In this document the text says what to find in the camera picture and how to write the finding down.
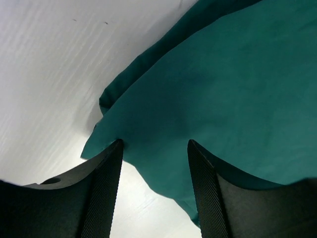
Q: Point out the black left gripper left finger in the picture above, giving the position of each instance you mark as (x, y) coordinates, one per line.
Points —
(78, 203)

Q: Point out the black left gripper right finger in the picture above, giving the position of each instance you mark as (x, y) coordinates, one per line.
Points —
(234, 204)

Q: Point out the dark green shorts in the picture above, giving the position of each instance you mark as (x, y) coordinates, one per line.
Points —
(237, 76)

